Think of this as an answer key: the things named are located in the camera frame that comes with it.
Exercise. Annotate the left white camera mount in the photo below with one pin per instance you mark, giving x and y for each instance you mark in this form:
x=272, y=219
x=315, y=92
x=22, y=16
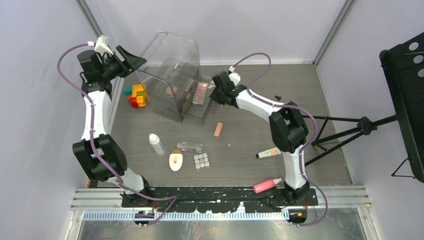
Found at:
x=101, y=45

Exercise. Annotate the white cylindrical bottle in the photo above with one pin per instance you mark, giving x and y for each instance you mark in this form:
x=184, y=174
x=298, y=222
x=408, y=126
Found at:
x=156, y=144

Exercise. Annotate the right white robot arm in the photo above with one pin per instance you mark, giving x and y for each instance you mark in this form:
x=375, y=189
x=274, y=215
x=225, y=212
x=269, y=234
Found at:
x=287, y=127

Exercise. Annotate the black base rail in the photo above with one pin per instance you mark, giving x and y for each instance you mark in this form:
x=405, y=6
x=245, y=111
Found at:
x=229, y=199

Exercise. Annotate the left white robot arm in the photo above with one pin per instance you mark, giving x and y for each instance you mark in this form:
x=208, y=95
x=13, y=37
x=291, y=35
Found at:
x=98, y=154

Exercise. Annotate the grey square sample palette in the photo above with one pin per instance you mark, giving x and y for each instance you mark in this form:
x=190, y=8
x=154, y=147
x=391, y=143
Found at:
x=201, y=161

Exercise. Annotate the black tripod stand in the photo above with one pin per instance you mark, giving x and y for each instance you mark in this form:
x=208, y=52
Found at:
x=364, y=127

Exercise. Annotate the pink spray bottle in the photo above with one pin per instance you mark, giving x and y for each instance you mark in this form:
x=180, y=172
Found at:
x=266, y=185

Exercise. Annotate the small printed cream tube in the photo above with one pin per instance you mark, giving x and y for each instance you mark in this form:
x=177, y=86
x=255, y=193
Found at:
x=268, y=153

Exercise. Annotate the white oval compact case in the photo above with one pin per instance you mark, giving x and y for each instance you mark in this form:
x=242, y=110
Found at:
x=175, y=159

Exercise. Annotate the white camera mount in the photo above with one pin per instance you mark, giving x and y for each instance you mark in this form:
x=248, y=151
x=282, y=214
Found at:
x=234, y=76
x=101, y=45

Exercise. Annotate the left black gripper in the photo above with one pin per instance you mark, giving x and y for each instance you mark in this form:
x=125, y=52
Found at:
x=133, y=62

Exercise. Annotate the pink round powder puff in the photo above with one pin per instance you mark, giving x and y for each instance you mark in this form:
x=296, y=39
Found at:
x=171, y=91

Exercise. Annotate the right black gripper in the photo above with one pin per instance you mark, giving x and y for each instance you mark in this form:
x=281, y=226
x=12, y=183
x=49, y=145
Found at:
x=214, y=97

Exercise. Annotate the clear acrylic drawer organizer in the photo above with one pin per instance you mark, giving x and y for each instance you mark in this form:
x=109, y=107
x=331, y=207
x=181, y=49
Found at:
x=171, y=60

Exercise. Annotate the black perforated panel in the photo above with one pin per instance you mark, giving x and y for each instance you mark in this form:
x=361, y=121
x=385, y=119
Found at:
x=403, y=67

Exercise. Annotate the clear small bottle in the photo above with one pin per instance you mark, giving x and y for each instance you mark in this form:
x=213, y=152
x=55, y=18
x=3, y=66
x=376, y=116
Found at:
x=189, y=147

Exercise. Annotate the colourful toy block stack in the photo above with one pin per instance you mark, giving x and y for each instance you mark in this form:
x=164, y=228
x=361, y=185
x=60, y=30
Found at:
x=136, y=96

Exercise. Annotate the eyeshadow palette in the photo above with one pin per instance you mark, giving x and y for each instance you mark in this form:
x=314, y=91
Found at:
x=200, y=93

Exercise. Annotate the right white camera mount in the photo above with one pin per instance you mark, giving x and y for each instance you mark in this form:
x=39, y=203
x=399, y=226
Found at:
x=234, y=76

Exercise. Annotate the peach concealer stick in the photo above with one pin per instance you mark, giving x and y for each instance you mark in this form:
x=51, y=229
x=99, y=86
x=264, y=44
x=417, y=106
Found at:
x=218, y=129

